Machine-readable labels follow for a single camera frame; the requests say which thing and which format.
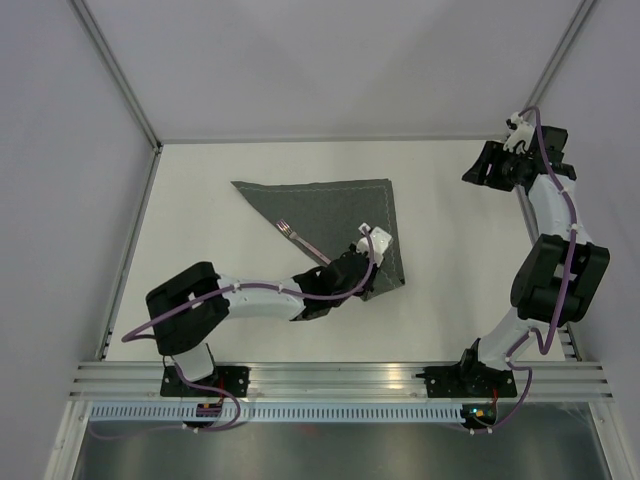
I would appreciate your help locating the aluminium frame post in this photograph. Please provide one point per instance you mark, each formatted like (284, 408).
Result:
(100, 44)
(562, 50)

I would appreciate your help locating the left side aluminium rail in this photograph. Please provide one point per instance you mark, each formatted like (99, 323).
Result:
(115, 296)

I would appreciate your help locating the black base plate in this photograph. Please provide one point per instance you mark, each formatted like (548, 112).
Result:
(453, 381)
(233, 379)

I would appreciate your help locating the grey cloth napkin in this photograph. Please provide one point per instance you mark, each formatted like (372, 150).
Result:
(327, 215)

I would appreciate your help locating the left aluminium frame post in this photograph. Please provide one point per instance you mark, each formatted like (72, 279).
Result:
(100, 44)

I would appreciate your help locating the right side aluminium rail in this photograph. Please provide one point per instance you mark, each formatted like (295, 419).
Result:
(540, 293)

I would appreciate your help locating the aluminium front rail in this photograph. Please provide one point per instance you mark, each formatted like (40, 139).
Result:
(553, 382)

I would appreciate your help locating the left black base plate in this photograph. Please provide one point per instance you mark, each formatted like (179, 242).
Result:
(233, 379)

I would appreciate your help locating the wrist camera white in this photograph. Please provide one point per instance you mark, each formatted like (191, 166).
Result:
(520, 135)
(375, 242)

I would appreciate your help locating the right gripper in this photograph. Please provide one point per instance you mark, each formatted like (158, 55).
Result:
(491, 153)

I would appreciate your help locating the right aluminium frame post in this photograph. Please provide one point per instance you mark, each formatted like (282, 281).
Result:
(562, 50)

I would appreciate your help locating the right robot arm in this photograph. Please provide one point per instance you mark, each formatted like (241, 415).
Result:
(511, 337)

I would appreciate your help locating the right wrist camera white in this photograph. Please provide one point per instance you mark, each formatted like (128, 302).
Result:
(520, 135)

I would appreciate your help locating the aluminium rail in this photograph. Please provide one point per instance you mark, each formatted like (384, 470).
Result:
(540, 293)
(553, 382)
(115, 296)

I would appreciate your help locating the fork with pink handle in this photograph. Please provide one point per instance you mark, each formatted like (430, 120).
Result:
(292, 235)

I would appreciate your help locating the white slotted cable duct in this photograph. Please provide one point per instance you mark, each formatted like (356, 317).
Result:
(280, 412)

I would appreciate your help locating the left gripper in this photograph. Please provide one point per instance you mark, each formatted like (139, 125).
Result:
(369, 284)

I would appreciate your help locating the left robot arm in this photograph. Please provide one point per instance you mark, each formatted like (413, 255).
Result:
(193, 303)

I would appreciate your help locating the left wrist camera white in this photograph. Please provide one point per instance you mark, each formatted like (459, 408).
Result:
(375, 242)

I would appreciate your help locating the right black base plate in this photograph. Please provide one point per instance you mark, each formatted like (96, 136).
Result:
(453, 381)

